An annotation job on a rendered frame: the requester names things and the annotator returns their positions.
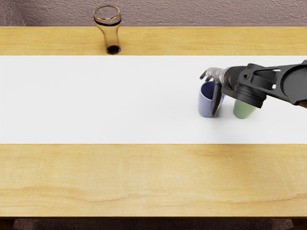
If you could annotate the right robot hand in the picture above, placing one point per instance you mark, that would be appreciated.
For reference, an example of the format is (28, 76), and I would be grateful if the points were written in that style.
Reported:
(216, 74)

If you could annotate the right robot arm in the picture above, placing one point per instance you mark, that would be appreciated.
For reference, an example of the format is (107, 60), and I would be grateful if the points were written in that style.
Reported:
(268, 81)

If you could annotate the blue cup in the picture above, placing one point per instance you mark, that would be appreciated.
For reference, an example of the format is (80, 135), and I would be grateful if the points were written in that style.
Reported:
(205, 100)

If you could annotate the green cup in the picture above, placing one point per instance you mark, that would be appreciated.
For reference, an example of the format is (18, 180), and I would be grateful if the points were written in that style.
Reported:
(242, 110)

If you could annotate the white table runner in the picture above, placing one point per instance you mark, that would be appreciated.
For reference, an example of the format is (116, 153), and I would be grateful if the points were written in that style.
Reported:
(120, 100)

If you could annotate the tall clear drinking glass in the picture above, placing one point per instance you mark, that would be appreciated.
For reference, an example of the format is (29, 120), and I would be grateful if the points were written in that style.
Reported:
(109, 28)

